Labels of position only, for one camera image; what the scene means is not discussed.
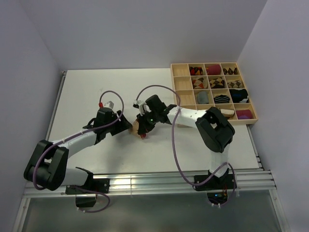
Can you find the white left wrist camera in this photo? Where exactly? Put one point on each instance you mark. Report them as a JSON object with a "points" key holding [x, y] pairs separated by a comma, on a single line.
{"points": [[108, 104]]}

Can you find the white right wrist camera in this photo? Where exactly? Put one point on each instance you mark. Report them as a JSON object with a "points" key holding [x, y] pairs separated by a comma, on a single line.
{"points": [[141, 106]]}

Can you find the brown tan argyle rolled sock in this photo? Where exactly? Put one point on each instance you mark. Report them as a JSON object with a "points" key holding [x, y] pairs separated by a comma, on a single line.
{"points": [[217, 83]]}

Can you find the magenta purple rolled sock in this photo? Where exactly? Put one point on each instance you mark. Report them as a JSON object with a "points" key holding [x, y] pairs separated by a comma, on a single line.
{"points": [[244, 114]]}

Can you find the tan sock with purple stripes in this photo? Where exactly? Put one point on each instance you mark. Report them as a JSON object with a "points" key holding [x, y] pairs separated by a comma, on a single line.
{"points": [[134, 130]]}

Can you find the brown white argyle rolled sock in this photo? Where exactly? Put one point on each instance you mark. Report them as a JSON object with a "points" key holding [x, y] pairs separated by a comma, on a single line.
{"points": [[230, 71]]}

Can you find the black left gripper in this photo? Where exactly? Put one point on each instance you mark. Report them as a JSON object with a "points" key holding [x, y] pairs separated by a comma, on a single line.
{"points": [[123, 124]]}

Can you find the black blue rolled sock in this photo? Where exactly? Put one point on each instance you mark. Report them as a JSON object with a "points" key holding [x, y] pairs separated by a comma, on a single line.
{"points": [[239, 95]]}

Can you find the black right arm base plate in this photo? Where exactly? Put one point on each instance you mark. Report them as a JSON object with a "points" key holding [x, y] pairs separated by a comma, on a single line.
{"points": [[217, 188]]}

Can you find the wooden compartment tray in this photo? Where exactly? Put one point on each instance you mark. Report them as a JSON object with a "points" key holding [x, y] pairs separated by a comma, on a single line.
{"points": [[182, 84]]}

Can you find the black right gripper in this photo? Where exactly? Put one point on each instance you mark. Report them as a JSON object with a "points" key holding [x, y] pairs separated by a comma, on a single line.
{"points": [[144, 127]]}

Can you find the beige rolled sock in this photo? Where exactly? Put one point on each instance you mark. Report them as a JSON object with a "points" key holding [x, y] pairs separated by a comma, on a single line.
{"points": [[227, 112]]}

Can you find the red orange argyle rolled sock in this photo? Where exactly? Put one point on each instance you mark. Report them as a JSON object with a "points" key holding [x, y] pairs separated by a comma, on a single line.
{"points": [[195, 70]]}

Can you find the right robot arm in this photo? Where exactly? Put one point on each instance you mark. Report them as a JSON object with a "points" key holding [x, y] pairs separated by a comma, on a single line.
{"points": [[215, 130]]}

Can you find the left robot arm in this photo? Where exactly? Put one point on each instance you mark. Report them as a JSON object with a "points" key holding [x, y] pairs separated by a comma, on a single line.
{"points": [[47, 167]]}

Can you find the grey brown argyle rolled sock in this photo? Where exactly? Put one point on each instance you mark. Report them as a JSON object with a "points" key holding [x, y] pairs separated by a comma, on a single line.
{"points": [[235, 84]]}

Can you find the black white striped rolled sock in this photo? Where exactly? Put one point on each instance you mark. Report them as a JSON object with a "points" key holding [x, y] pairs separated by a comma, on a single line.
{"points": [[221, 99]]}

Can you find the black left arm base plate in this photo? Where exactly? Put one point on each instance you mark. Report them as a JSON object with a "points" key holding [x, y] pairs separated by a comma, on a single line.
{"points": [[88, 196]]}

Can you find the tan orange argyle sock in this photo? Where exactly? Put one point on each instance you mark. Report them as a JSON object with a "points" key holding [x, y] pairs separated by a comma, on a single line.
{"points": [[199, 82]]}

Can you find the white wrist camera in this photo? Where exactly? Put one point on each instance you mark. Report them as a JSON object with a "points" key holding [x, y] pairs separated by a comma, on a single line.
{"points": [[141, 106], [108, 104]]}

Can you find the crimson rolled sock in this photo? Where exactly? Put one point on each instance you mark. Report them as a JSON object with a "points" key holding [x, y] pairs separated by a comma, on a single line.
{"points": [[214, 69]]}

